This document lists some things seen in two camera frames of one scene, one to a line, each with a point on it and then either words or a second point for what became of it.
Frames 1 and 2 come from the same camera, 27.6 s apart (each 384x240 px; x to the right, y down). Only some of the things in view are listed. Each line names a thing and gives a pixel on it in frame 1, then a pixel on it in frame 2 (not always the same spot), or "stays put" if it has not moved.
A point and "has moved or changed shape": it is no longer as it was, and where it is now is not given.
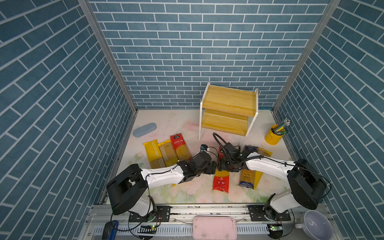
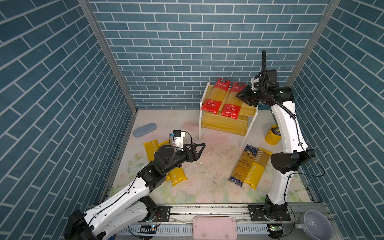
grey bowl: [316, 226] stays put
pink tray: [214, 228] stays put
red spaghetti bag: [221, 178] to [232, 106]
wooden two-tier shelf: [228, 109] stays put
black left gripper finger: [214, 165] to [194, 150]
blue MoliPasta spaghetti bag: [247, 178] has moved or changed shape
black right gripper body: [226, 165] to [257, 95]
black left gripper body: [207, 170] to [178, 158]
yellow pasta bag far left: [155, 157] stays put
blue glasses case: [144, 129] stays put
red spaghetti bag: [180, 147] has moved or changed shape
